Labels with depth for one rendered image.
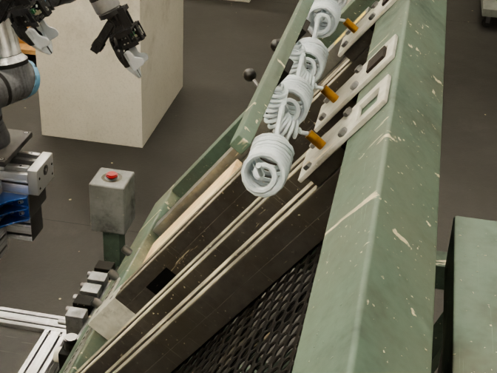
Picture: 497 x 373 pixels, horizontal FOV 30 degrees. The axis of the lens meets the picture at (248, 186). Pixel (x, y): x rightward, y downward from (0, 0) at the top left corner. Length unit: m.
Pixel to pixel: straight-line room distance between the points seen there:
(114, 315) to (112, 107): 2.93
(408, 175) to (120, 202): 1.94
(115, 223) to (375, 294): 2.21
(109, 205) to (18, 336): 0.76
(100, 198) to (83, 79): 2.21
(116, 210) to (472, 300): 2.08
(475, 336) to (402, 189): 0.21
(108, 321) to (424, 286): 1.48
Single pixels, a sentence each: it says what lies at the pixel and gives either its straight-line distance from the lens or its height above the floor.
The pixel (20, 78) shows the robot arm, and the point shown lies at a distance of 3.07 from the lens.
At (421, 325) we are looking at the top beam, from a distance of 0.98.
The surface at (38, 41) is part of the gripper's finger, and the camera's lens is 2.33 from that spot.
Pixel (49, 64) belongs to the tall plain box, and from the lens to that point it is 5.26.
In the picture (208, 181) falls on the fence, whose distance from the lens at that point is 2.70.
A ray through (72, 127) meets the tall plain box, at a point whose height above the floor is 0.07.
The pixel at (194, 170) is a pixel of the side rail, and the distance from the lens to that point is 2.98.
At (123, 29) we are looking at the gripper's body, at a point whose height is 1.50.
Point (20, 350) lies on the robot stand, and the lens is 3.53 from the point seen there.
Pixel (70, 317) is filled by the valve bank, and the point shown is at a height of 0.76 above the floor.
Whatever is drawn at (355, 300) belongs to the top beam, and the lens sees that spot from 0.93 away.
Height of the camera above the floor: 2.43
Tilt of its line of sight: 30 degrees down
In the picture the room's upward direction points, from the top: 3 degrees clockwise
